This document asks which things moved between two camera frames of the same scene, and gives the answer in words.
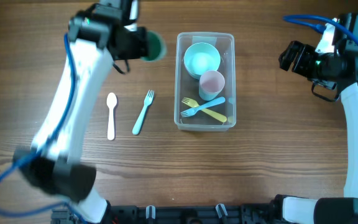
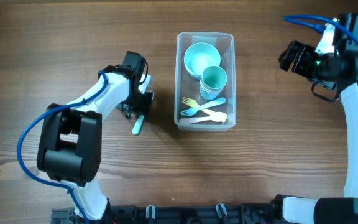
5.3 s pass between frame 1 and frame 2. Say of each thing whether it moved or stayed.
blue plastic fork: stayed
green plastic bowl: stayed
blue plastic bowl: moved
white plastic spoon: moved
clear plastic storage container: stayed
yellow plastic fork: stayed
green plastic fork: stayed
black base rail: stayed
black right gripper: stayed
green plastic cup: moved
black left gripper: moved
